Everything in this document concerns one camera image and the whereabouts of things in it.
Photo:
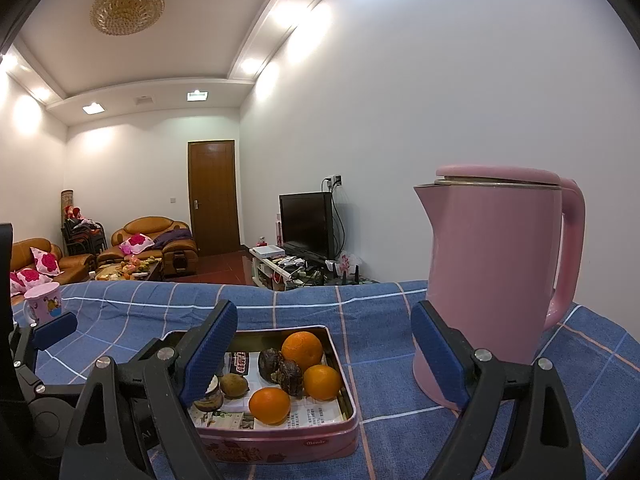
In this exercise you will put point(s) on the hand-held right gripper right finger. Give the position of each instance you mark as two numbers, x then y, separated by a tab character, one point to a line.
440	355

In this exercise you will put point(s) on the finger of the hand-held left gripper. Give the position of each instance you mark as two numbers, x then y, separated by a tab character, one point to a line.
55	330

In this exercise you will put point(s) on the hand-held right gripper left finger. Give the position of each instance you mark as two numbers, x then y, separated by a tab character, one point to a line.
210	355

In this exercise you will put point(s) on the cut brown fruit piece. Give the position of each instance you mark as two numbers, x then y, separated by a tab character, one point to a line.
213	384
210	402

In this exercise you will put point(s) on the tan longan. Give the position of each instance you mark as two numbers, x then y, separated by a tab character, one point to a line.
234	386

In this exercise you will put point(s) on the dark brown water chestnut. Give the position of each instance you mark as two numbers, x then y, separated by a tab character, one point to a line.
291	377
269	362

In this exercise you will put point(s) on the small orange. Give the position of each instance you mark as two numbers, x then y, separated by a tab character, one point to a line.
322	382
269	405

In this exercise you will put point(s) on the large orange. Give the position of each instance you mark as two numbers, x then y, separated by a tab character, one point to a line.
302	350

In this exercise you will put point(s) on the pink tin box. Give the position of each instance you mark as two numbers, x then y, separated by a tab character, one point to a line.
280	447

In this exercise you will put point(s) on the pink cartoon mug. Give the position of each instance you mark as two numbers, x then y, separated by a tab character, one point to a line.
42	305

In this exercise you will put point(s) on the pink flower cushion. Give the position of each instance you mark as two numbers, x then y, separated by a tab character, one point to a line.
25	277
46	261
136	244

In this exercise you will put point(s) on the brown leather sofa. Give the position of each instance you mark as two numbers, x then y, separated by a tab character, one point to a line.
27	252

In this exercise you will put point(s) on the coffee table with snacks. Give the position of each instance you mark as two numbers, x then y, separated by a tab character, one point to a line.
125	271

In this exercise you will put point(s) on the stacked dark chairs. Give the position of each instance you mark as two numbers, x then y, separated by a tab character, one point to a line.
82	237

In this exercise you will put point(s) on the pink kettle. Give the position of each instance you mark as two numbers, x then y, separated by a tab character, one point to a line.
490	270

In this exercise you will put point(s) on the white TV stand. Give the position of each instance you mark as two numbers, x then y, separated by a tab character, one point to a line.
265	272

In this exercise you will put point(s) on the blue checked cloth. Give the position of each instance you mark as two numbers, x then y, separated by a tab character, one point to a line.
350	310

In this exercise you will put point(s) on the white flat box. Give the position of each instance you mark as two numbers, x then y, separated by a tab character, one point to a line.
268	251

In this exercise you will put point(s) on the printed paper liner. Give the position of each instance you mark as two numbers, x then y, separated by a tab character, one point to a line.
315	412

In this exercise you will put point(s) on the purple blanket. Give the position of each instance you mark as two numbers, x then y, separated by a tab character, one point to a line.
172	239

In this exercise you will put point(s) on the tall patterned scroll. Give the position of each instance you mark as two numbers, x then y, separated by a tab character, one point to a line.
67	202

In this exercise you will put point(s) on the pink white plastic bag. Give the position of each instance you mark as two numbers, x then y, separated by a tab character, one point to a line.
347	265

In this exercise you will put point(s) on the brown leather armchair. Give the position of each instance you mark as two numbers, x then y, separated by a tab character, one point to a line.
145	225

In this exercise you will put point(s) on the pink gift bag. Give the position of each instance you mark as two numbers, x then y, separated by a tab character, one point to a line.
278	230

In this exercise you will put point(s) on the brown wooden door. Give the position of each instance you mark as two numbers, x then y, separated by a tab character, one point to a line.
212	195

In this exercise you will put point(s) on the black television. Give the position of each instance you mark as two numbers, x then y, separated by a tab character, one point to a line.
305	225

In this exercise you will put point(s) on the square ceiling light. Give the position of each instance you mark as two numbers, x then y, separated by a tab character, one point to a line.
93	108
198	95

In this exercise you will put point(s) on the ceiling vent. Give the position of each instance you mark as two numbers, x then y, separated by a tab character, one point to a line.
143	100

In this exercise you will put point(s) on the round crystal chandelier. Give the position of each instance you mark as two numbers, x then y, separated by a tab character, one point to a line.
127	8

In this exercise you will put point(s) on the wall socket with plugs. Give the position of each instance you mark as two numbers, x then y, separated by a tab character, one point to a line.
333	180

